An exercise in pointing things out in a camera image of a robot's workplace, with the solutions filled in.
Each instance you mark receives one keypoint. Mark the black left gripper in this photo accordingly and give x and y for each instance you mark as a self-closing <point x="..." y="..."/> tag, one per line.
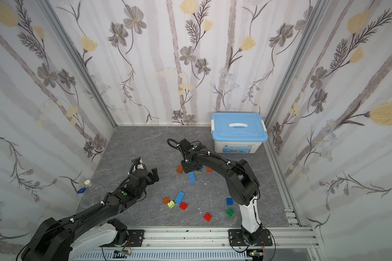
<point x="147" y="175"/>

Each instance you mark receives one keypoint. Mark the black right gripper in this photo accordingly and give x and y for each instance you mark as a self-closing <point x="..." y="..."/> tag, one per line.
<point x="189" y="165"/>

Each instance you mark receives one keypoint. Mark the red lego brick front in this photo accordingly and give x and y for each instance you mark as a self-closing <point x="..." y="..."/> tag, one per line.
<point x="207" y="217"/>

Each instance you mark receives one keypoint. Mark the red lego brick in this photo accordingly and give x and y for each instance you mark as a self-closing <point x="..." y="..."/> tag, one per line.
<point x="207" y="217"/>
<point x="183" y="206"/>

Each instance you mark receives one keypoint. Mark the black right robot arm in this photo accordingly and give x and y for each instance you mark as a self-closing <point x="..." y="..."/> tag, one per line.
<point x="243" y="186"/>

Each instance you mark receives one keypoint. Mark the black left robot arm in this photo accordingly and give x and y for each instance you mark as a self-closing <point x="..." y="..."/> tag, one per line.
<point x="96" y="226"/>

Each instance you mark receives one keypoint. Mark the light blue long lego brick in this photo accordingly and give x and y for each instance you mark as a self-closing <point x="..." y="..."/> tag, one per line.
<point x="179" y="197"/>

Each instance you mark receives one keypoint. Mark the lime green lego brick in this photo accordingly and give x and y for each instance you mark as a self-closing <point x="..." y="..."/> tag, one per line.
<point x="171" y="204"/>

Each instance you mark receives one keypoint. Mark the red lego brick left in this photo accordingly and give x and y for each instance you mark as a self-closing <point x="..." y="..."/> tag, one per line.
<point x="183" y="206"/>

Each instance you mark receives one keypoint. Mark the blue small lego brick right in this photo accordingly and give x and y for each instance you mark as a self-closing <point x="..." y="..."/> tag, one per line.
<point x="229" y="201"/>

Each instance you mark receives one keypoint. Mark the clear bottle white cap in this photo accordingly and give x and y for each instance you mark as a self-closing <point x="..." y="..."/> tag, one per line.
<point x="93" y="189"/>

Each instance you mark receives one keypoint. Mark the blue lid storage box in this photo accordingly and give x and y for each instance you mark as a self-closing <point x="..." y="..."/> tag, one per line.
<point x="241" y="133"/>

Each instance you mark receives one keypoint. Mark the clear bottle blue cap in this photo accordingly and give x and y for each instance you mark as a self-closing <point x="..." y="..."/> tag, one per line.
<point x="87" y="199"/>

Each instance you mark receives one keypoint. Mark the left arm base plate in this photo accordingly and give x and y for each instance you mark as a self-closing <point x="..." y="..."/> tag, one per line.
<point x="132" y="237"/>

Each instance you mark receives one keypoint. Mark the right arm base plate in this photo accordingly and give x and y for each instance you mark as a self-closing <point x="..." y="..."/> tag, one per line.
<point x="242" y="238"/>

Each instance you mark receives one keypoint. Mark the white perforated cable tray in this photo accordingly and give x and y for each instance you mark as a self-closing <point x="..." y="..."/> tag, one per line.
<point x="164" y="255"/>

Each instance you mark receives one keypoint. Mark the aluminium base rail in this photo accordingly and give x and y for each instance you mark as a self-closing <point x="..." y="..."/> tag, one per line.
<point x="193" y="238"/>

